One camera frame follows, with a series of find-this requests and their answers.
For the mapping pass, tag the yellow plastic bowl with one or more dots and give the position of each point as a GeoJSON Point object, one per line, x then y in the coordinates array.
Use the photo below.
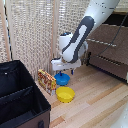
{"type": "Point", "coordinates": [65, 94]}

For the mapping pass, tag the yellow red snack box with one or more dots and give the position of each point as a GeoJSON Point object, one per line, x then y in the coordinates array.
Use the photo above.
{"type": "Point", "coordinates": [46, 81]}

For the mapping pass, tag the black fabric storage bin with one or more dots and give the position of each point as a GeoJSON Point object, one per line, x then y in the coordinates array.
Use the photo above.
{"type": "Point", "coordinates": [20, 100]}

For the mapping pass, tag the blue plastic bowl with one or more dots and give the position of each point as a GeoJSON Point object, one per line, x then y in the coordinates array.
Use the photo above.
{"type": "Point", "coordinates": [62, 80]}

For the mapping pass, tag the dark-framed brown drawer cabinet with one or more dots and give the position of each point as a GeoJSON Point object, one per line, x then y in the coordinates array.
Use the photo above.
{"type": "Point", "coordinates": [116, 19]}

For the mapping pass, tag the brown drawer kept shut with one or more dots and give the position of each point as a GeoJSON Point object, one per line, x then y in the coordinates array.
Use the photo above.
{"type": "Point", "coordinates": [113, 69]}

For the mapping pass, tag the woven folding screen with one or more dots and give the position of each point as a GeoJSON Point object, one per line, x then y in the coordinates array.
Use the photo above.
{"type": "Point", "coordinates": [30, 33]}

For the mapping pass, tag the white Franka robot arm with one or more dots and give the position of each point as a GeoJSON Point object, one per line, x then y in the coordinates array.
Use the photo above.
{"type": "Point", "coordinates": [93, 10]}

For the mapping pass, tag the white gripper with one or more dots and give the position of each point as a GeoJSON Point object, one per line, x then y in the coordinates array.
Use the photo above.
{"type": "Point", "coordinates": [66, 64]}

